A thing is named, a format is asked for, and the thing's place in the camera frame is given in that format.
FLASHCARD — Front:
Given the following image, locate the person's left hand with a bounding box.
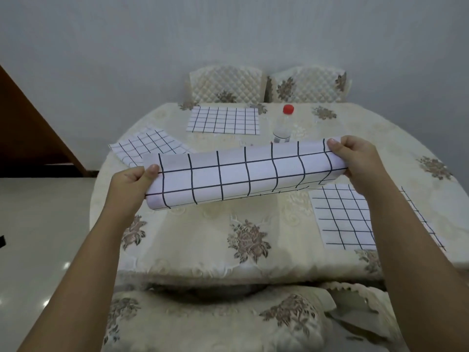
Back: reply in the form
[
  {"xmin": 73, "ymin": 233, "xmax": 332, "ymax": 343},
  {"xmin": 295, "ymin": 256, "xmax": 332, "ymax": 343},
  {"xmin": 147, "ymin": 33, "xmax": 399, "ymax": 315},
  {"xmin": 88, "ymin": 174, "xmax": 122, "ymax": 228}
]
[{"xmin": 103, "ymin": 164, "xmax": 160, "ymax": 226}]

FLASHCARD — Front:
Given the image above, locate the person's right hand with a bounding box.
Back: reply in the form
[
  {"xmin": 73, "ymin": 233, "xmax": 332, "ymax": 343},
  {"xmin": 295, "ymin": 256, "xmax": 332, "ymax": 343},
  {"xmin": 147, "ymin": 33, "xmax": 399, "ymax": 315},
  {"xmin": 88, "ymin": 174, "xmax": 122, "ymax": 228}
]
[{"xmin": 326, "ymin": 135, "xmax": 390, "ymax": 199}]

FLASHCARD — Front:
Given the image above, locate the white grid placemat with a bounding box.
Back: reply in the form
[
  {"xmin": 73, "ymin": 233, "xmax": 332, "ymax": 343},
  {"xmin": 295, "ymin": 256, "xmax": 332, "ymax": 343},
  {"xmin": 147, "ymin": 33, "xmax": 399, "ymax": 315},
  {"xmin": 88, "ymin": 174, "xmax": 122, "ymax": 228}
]
[
  {"xmin": 142, "ymin": 138, "xmax": 349, "ymax": 210},
  {"xmin": 108, "ymin": 128, "xmax": 197, "ymax": 168},
  {"xmin": 309, "ymin": 183, "xmax": 448, "ymax": 252},
  {"xmin": 186, "ymin": 106, "xmax": 261, "ymax": 136}
]

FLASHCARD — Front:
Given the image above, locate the person's left forearm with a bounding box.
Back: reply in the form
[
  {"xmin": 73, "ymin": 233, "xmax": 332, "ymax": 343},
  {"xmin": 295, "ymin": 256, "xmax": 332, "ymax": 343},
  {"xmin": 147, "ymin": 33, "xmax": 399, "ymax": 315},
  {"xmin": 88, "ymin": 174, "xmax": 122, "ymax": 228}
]
[{"xmin": 16, "ymin": 210, "xmax": 130, "ymax": 352}]

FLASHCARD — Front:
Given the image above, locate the person's right forearm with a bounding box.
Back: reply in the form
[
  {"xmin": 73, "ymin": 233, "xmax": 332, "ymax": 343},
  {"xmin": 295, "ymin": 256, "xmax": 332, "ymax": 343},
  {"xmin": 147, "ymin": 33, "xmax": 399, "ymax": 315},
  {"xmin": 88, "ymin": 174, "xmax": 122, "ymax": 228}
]
[{"xmin": 365, "ymin": 178, "xmax": 469, "ymax": 352}]

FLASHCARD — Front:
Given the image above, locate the clear bottle with red cap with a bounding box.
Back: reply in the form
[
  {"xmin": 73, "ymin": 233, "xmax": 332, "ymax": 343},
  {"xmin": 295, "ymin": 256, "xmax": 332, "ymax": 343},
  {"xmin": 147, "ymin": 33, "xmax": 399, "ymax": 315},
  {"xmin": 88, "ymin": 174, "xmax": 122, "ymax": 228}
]
[{"xmin": 272, "ymin": 104, "xmax": 295, "ymax": 144}]

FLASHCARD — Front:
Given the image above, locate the cream quilted floral chair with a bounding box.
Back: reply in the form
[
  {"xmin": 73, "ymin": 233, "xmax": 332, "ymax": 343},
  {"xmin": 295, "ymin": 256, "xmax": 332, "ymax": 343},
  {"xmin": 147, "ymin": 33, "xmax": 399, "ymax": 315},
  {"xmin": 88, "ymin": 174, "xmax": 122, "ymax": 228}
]
[
  {"xmin": 188, "ymin": 65, "xmax": 268, "ymax": 104},
  {"xmin": 265, "ymin": 66, "xmax": 352, "ymax": 104}
]

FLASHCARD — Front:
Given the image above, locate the cream floral tablecloth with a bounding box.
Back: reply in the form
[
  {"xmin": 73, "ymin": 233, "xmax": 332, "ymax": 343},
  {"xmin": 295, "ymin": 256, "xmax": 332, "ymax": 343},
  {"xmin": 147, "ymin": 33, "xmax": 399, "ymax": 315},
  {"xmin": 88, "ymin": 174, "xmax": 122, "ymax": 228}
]
[{"xmin": 89, "ymin": 102, "xmax": 469, "ymax": 286}]

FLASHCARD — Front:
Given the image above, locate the brown wooden door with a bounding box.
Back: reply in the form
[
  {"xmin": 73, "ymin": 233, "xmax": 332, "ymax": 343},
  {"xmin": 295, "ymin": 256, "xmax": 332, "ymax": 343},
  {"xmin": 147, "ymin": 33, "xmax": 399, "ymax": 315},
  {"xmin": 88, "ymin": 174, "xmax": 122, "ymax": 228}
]
[{"xmin": 0, "ymin": 64, "xmax": 99, "ymax": 178}]

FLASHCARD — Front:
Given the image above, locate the cream floral seat cushion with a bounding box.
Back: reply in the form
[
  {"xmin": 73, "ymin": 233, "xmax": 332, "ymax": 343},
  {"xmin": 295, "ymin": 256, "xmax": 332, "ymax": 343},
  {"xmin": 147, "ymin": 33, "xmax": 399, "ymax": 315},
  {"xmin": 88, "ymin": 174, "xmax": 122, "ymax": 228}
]
[
  {"xmin": 103, "ymin": 284, "xmax": 337, "ymax": 352},
  {"xmin": 319, "ymin": 281, "xmax": 407, "ymax": 352}
]

